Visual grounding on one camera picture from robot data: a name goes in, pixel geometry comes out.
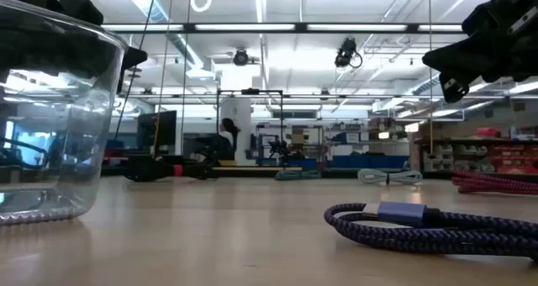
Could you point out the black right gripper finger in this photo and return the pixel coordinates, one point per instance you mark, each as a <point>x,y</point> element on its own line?
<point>454,88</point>
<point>447,59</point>

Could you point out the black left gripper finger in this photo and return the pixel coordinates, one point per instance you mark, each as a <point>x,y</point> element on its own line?
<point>135,56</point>
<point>122,81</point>

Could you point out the black computer monitor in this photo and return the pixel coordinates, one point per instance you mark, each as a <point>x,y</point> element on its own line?
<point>156,128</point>

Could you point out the shelf with red boxes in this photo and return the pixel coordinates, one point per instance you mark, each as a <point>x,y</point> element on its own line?
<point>496,155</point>

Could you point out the clear plastic container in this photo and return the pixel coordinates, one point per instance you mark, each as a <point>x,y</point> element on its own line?
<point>75,151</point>

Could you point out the blue storage bins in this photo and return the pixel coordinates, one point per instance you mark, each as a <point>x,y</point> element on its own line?
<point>370,161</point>

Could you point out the person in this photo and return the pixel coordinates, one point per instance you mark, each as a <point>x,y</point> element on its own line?
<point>229,136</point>

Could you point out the white pillar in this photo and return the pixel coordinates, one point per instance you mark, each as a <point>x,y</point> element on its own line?
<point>237,126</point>

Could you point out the black overhead camera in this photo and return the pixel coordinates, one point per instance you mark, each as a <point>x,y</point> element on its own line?
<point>345,52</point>

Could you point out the round black ceiling camera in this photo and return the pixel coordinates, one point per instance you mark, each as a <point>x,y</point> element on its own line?
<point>241,57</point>

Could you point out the black background robot frame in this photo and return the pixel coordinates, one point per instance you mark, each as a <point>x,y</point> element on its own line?
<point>250,91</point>

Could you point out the black aluminium rig frame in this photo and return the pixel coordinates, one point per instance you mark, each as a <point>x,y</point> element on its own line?
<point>300,27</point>

